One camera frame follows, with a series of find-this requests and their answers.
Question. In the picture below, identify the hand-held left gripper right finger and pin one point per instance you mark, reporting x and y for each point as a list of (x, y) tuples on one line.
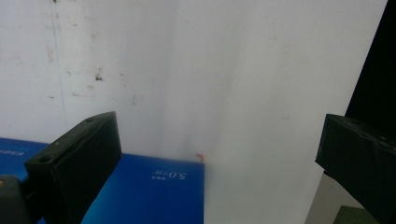
[(358, 161)]

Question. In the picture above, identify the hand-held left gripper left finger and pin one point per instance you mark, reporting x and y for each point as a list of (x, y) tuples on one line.
[(77, 161)]

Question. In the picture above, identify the blue cardboard box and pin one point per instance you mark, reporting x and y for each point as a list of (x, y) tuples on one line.
[(149, 196)]

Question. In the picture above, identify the white paper sheet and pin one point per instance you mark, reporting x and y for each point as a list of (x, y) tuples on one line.
[(218, 77)]

